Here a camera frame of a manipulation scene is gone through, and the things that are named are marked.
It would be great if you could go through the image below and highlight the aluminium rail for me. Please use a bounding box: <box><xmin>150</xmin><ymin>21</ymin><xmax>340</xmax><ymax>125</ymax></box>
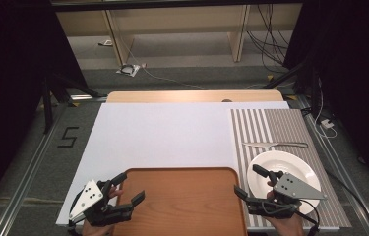
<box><xmin>0</xmin><ymin>106</ymin><xmax>67</xmax><ymax>236</ymax></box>
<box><xmin>296</xmin><ymin>96</ymin><xmax>369</xmax><ymax>236</ymax></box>

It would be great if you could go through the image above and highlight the light wooden table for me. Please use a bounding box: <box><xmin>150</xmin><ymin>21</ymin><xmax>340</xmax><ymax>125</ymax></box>
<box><xmin>105</xmin><ymin>89</ymin><xmax>285</xmax><ymax>104</ymax></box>

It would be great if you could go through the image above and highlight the silver table knife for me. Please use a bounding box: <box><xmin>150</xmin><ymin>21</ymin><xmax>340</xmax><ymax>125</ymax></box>
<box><xmin>241</xmin><ymin>141</ymin><xmax>310</xmax><ymax>149</ymax></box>

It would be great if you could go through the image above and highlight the thick black floor cable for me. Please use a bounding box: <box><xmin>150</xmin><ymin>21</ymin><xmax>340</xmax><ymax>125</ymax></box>
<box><xmin>323</xmin><ymin>169</ymin><xmax>369</xmax><ymax>236</ymax></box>

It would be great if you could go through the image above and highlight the brown wooden tray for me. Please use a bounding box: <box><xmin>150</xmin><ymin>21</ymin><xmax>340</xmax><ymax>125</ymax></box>
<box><xmin>110</xmin><ymin>167</ymin><xmax>249</xmax><ymax>236</ymax></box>

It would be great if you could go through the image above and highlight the clear plastic bag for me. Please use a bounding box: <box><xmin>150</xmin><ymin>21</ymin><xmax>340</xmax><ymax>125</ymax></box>
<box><xmin>115</xmin><ymin>63</ymin><xmax>141</xmax><ymax>79</ymax></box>

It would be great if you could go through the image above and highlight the black metal stand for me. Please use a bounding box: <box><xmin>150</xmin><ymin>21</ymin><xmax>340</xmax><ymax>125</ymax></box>
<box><xmin>263</xmin><ymin>57</ymin><xmax>323</xmax><ymax>111</ymax></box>
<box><xmin>39</xmin><ymin>72</ymin><xmax>108</xmax><ymax>135</ymax></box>

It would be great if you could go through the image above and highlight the person's right hand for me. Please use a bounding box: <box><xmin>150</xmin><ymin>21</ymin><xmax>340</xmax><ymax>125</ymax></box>
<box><xmin>264</xmin><ymin>211</ymin><xmax>306</xmax><ymax>236</ymax></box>

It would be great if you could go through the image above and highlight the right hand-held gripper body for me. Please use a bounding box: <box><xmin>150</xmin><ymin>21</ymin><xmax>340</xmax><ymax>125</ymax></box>
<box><xmin>246</xmin><ymin>170</ymin><xmax>328</xmax><ymax>219</ymax></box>

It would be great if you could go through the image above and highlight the light wooden shelf unit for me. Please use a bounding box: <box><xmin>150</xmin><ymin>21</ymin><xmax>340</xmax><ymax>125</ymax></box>
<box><xmin>55</xmin><ymin>2</ymin><xmax>304</xmax><ymax>67</ymax></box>

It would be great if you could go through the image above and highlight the person's left hand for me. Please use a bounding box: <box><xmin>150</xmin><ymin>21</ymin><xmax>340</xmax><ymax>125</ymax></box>
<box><xmin>81</xmin><ymin>186</ymin><xmax>125</xmax><ymax>236</ymax></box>

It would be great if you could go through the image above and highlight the dark curtain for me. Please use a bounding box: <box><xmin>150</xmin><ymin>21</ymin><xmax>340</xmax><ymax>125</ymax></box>
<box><xmin>0</xmin><ymin>0</ymin><xmax>89</xmax><ymax>225</ymax></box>
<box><xmin>282</xmin><ymin>0</ymin><xmax>369</xmax><ymax>193</ymax></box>

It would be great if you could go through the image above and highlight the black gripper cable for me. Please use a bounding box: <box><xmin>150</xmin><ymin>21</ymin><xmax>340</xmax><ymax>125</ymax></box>
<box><xmin>294</xmin><ymin>198</ymin><xmax>322</xmax><ymax>236</ymax></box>

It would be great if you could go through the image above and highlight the white plate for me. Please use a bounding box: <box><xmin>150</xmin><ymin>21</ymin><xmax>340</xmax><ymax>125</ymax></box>
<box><xmin>246</xmin><ymin>149</ymin><xmax>322</xmax><ymax>216</ymax></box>

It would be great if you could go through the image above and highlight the bundle of black cables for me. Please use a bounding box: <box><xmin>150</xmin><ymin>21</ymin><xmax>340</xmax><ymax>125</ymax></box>
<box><xmin>246</xmin><ymin>3</ymin><xmax>292</xmax><ymax>75</ymax></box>

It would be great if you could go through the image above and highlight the large white board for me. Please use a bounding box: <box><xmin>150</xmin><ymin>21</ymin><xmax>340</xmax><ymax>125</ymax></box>
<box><xmin>55</xmin><ymin>100</ymin><xmax>290</xmax><ymax>228</ymax></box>

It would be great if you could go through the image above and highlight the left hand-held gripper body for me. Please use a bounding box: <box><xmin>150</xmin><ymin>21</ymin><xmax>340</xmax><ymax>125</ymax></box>
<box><xmin>68</xmin><ymin>179</ymin><xmax>135</xmax><ymax>228</ymax></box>

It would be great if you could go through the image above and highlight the thin white floor cable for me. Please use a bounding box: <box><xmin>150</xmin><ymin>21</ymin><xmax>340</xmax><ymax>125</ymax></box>
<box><xmin>119</xmin><ymin>35</ymin><xmax>210</xmax><ymax>91</ymax></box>

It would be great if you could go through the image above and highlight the grey striped placemat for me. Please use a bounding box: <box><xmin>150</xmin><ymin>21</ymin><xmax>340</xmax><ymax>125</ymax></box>
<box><xmin>228</xmin><ymin>108</ymin><xmax>353</xmax><ymax>231</ymax></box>

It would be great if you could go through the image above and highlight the white power adapter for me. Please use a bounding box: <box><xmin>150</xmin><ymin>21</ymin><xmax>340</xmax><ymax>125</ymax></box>
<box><xmin>320</xmin><ymin>118</ymin><xmax>336</xmax><ymax>130</ymax></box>

